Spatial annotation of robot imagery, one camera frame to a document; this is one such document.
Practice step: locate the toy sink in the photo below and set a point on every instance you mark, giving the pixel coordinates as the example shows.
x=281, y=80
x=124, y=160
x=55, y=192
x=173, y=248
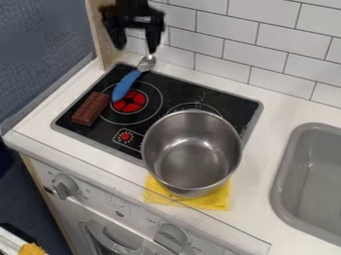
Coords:
x=311, y=186

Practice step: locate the yellow cloth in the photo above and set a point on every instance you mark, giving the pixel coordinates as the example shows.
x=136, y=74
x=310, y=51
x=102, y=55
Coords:
x=208, y=200

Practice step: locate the toy stove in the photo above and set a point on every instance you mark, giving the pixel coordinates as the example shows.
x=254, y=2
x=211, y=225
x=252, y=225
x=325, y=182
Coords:
x=168, y=99

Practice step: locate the blue spoon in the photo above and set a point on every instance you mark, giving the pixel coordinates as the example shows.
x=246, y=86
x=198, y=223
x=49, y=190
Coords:
x=128, y=81

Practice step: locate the brown toy chocolate bar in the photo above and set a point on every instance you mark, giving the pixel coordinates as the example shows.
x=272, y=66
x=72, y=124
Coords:
x=90, y=109

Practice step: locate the silver pot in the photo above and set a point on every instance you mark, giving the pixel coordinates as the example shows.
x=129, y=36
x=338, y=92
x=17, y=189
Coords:
x=192, y=153

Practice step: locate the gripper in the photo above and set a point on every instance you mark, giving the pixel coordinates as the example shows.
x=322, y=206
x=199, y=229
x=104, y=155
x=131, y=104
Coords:
x=131, y=9

